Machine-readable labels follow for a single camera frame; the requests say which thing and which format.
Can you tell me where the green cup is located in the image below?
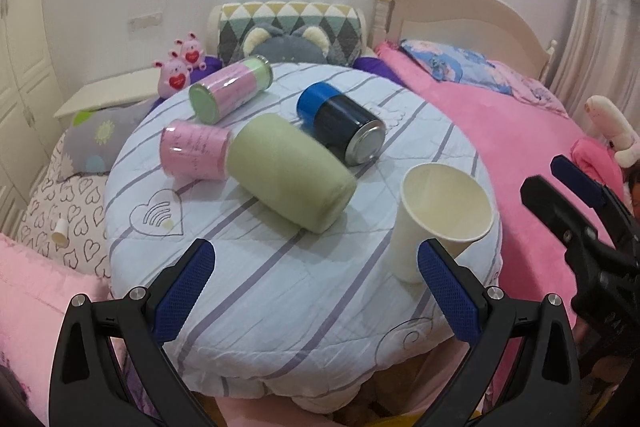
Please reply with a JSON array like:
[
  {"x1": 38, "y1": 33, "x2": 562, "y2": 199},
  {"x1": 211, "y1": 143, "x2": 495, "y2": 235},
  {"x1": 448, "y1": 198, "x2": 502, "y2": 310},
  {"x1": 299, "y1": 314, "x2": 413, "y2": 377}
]
[{"x1": 226, "y1": 113, "x2": 357, "y2": 236}]

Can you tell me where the cream bed headboard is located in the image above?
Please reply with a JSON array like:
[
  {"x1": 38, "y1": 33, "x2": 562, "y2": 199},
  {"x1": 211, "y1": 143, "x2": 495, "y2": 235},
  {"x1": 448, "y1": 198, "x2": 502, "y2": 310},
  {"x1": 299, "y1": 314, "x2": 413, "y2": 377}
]
[{"x1": 372, "y1": 0, "x2": 559, "y2": 88}]

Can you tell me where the grey bear plush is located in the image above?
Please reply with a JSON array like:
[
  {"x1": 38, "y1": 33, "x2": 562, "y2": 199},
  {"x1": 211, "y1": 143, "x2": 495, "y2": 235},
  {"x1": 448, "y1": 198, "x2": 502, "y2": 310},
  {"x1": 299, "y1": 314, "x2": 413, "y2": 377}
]
[{"x1": 243, "y1": 24, "x2": 331, "y2": 66}]

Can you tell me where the grey flower pillow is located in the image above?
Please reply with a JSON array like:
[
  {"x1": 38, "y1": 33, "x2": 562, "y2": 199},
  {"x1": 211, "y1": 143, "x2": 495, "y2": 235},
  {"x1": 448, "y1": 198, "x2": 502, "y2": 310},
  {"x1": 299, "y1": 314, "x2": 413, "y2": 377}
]
[{"x1": 56, "y1": 103, "x2": 153, "y2": 181}]

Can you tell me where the cream paper cup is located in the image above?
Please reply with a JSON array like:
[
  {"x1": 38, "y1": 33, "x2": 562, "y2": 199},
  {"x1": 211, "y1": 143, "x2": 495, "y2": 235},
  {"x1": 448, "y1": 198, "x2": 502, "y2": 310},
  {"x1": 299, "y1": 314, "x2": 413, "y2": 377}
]
[{"x1": 394, "y1": 163, "x2": 496, "y2": 284}]

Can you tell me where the white board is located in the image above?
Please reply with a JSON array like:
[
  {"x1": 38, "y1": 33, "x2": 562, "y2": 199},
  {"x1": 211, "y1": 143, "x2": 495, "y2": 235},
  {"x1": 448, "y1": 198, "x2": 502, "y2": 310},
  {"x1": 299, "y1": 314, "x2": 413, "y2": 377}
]
[{"x1": 53, "y1": 69, "x2": 169, "y2": 119}]

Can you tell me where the pink plush toy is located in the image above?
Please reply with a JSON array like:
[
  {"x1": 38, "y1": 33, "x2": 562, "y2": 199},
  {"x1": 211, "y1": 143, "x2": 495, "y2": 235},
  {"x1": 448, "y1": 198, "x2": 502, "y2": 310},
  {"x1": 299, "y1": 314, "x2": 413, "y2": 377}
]
[
  {"x1": 152, "y1": 56, "x2": 192, "y2": 98},
  {"x1": 172, "y1": 34, "x2": 209, "y2": 70}
]

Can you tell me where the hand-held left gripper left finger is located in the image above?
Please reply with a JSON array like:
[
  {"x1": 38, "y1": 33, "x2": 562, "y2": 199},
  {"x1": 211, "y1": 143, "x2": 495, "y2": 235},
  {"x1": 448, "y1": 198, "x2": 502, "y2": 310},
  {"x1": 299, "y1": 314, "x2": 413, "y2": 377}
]
[{"x1": 50, "y1": 238, "x2": 216, "y2": 427}]

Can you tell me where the heart pattern pillow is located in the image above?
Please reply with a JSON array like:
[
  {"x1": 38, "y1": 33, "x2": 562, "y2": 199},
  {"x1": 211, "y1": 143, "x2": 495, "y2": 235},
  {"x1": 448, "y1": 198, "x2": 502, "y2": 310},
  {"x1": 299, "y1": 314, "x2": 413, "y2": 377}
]
[{"x1": 14, "y1": 147, "x2": 115, "y2": 281}]

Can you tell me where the pink plush cushion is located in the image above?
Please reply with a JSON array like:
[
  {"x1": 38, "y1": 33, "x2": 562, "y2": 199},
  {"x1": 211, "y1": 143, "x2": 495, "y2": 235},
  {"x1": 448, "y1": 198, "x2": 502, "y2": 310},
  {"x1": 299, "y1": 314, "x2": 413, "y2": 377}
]
[{"x1": 571, "y1": 137, "x2": 627, "y2": 204}]

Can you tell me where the pale curtain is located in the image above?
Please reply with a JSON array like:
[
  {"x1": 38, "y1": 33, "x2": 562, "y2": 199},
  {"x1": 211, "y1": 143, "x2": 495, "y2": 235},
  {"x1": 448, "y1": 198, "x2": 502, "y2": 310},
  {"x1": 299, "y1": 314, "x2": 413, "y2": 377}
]
[{"x1": 549, "y1": 0, "x2": 640, "y2": 120}]

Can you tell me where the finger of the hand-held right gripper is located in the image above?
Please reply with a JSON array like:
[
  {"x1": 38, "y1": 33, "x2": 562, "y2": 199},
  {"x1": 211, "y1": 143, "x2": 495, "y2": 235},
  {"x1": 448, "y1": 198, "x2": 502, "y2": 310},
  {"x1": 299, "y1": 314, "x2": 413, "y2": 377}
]
[
  {"x1": 550, "y1": 154, "x2": 640, "y2": 258},
  {"x1": 520, "y1": 175, "x2": 617, "y2": 269}
]

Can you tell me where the triangle pattern pillow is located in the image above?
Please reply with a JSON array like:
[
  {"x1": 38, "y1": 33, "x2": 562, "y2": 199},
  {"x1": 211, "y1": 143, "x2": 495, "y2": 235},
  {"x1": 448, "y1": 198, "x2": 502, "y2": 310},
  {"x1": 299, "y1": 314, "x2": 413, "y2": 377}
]
[{"x1": 207, "y1": 1, "x2": 369, "y2": 68}]

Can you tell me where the striped white cloth table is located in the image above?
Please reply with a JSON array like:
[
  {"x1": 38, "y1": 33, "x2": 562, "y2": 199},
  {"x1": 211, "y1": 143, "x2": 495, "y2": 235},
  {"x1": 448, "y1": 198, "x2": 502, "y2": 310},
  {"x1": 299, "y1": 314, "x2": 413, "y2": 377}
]
[{"x1": 102, "y1": 61, "x2": 504, "y2": 414}]

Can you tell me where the pink quilt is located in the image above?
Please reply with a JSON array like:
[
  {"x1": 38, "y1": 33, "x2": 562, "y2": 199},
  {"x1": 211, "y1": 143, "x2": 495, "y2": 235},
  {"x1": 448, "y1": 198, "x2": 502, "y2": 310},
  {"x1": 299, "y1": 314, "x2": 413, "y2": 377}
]
[{"x1": 0, "y1": 233, "x2": 123, "y2": 427}]

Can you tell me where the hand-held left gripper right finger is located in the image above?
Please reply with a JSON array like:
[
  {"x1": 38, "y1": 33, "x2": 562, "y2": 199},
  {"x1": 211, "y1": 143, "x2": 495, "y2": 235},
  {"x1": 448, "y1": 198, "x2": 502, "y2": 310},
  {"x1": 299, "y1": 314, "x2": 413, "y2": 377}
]
[{"x1": 417, "y1": 238, "x2": 584, "y2": 427}]

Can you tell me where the pink can with green lid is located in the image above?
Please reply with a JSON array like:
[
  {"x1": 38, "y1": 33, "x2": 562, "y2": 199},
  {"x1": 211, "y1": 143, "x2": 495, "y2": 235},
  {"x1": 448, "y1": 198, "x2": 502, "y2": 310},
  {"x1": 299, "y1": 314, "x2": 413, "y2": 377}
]
[{"x1": 188, "y1": 55, "x2": 274, "y2": 124}]

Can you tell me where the purple cloth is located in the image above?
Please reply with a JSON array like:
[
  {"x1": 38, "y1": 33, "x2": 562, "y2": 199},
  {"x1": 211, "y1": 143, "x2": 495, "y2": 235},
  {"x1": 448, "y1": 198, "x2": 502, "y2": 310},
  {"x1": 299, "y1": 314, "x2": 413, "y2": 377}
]
[{"x1": 352, "y1": 54, "x2": 402, "y2": 84}]

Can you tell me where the pink blanket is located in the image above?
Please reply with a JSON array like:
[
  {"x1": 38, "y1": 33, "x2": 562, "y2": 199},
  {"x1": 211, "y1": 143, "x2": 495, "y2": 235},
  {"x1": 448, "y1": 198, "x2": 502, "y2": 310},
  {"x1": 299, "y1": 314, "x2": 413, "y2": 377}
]
[{"x1": 374, "y1": 41, "x2": 628, "y2": 408}]

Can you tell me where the blue printed pillow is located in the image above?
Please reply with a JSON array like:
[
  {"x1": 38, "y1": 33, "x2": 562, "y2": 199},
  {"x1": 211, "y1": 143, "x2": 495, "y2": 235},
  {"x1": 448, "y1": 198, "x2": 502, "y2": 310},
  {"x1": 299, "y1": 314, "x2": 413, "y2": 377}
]
[{"x1": 399, "y1": 39, "x2": 517, "y2": 96}]

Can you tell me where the white wardrobe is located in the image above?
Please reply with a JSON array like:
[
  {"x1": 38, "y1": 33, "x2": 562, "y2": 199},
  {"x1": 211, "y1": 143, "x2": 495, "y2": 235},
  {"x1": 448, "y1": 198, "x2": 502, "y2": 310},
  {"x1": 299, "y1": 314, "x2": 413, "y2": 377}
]
[{"x1": 0, "y1": 0, "x2": 57, "y2": 235}]

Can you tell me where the white wall socket strip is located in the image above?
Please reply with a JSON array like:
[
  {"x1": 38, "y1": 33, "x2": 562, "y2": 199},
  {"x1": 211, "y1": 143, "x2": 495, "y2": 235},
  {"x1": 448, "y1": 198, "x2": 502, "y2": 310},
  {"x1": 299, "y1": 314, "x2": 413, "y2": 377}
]
[{"x1": 127, "y1": 11, "x2": 164, "y2": 31}]

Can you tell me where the cream plush toy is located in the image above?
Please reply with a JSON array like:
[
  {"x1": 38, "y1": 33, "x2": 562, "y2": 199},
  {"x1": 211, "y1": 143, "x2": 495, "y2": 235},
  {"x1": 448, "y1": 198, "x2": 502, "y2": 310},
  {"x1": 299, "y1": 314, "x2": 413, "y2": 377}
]
[{"x1": 584, "y1": 95, "x2": 640, "y2": 168}]

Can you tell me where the black can with blue lid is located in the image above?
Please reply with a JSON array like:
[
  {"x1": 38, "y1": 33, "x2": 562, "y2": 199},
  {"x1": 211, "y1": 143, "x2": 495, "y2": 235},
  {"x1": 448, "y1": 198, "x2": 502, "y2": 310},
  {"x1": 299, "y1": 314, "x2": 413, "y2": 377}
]
[{"x1": 296, "y1": 81, "x2": 387, "y2": 167}]

